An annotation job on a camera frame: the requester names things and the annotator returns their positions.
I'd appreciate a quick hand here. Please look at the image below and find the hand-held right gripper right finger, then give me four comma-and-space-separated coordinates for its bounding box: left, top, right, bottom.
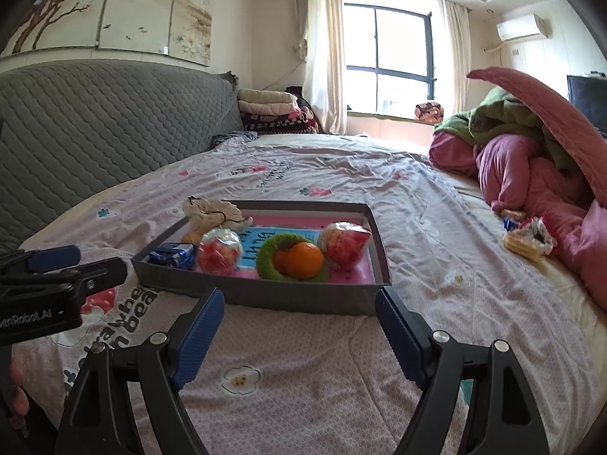
374, 286, 551, 455

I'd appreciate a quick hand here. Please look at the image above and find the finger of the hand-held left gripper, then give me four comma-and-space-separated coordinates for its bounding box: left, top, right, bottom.
0, 245, 81, 276
0, 258, 129, 301

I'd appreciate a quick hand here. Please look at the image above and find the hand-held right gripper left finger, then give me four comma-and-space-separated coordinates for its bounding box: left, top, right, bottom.
54, 288, 226, 455

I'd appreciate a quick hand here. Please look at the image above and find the blue snack packet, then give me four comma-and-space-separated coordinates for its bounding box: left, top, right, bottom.
148, 243, 199, 271

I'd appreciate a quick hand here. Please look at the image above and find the red white snack ball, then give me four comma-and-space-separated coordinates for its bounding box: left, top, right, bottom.
197, 228, 244, 276

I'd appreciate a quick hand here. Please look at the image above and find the grey cardboard box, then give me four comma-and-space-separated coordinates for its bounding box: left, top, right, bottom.
130, 199, 393, 316

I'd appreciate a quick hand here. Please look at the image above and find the red blue snack ball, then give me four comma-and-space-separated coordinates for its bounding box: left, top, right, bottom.
317, 222, 373, 268

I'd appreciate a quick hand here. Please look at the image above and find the green fuzzy scrunchie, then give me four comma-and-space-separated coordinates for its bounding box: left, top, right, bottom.
256, 233, 329, 282

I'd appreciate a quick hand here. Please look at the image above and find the large orange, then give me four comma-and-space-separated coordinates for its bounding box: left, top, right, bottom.
285, 242, 326, 280

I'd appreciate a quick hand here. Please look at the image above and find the cream scrunchie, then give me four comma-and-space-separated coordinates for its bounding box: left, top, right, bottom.
182, 196, 254, 233

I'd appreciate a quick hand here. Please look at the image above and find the person's left hand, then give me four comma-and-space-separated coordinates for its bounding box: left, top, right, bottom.
9, 365, 30, 432

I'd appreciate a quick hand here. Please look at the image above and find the strawberry printed bedsheet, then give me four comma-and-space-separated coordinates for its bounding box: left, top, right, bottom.
9, 133, 598, 455

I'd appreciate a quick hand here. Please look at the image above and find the pink book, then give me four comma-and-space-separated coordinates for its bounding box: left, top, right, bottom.
232, 209, 375, 285

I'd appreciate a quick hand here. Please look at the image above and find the grey quilted headboard cover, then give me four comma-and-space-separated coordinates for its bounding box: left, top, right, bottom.
0, 59, 245, 252

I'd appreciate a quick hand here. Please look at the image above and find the wafer biscuit packet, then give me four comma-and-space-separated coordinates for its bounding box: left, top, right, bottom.
503, 217, 558, 262

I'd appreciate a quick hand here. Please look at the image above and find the dark patterned cloth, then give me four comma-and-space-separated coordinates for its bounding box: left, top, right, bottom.
211, 130, 259, 150

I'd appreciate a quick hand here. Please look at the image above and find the magenta crumpled quilt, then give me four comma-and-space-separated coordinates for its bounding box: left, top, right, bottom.
429, 130, 589, 214

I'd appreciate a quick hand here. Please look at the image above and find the pink crumpled blanket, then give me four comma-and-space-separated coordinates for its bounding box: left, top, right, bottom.
524, 156, 607, 299

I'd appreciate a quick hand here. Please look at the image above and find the floral cloth bundle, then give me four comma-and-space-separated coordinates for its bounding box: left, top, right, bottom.
414, 102, 445, 124

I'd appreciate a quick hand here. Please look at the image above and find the stack of folded blankets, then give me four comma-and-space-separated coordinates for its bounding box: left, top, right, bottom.
242, 107, 321, 136

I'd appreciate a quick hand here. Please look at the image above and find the green blanket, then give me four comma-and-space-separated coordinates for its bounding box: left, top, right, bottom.
434, 92, 579, 171

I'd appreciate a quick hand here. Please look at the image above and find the beige folded blanket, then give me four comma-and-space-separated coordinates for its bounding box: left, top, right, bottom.
237, 88, 299, 117

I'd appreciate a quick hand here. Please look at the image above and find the pink quilted blanket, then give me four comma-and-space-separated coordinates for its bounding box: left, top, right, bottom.
467, 67, 607, 219

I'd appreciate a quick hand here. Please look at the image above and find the dark framed window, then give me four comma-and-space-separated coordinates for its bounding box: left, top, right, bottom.
342, 4, 434, 117

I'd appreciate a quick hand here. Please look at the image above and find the cream curtain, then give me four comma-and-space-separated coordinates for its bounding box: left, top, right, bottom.
441, 0, 475, 117
301, 0, 349, 136

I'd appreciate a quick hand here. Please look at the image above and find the black television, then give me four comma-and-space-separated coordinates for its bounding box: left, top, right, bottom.
566, 75, 607, 136

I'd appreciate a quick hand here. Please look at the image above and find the white air conditioner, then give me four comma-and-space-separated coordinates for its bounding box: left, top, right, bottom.
495, 13, 548, 42

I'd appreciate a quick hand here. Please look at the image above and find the floral wall painting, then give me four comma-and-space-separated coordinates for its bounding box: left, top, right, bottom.
0, 0, 214, 64

